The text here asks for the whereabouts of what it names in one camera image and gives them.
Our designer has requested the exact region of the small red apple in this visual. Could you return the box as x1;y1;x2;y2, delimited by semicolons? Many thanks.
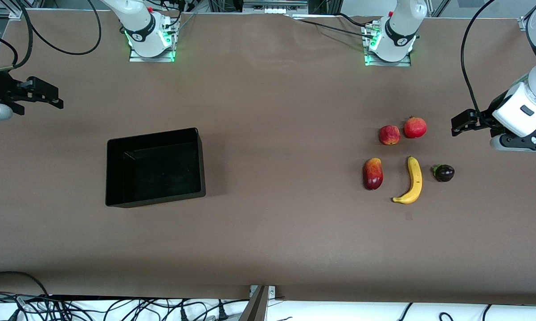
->
379;125;401;146

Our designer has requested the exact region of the black plastic box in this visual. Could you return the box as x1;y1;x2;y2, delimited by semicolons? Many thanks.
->
105;128;206;208

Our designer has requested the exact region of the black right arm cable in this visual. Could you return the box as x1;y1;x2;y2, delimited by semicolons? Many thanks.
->
0;0;102;73

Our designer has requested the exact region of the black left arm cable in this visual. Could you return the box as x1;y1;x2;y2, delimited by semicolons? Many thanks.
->
460;0;496;119

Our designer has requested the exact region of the short black base cable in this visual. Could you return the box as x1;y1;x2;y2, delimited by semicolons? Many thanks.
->
336;12;367;27

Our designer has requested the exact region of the yellow banana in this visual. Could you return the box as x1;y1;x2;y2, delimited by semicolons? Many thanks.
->
392;156;423;205

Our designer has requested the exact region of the red pomegranate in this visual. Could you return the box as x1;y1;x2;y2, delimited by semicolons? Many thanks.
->
403;116;428;139

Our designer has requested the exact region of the red yellow mango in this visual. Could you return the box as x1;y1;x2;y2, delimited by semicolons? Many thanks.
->
363;158;384;191

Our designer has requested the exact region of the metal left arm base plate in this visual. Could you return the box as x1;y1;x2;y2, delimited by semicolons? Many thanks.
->
364;22;412;67

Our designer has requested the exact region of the grey connector strip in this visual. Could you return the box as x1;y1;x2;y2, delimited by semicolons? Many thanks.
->
242;0;309;14

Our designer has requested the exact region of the dark metal post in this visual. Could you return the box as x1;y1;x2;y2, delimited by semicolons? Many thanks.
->
237;286;269;321

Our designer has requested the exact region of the dark purple mangosteen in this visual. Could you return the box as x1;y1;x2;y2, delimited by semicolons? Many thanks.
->
432;164;455;182

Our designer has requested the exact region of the black looped floor cable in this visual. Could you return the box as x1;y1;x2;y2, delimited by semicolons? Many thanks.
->
0;271;50;297

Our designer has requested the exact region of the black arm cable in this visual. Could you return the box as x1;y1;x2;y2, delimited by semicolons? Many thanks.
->
0;0;102;73
460;0;496;119

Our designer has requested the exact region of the long black base cable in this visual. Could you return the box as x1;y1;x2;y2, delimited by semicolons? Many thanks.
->
290;17;372;38

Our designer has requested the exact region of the small metal table bracket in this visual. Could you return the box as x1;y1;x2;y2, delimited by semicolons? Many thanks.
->
249;285;276;298

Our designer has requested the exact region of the aluminium frame corner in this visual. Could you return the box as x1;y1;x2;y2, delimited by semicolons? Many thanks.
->
0;0;24;19

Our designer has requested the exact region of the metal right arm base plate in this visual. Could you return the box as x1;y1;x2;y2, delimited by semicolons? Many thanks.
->
129;18;176;62

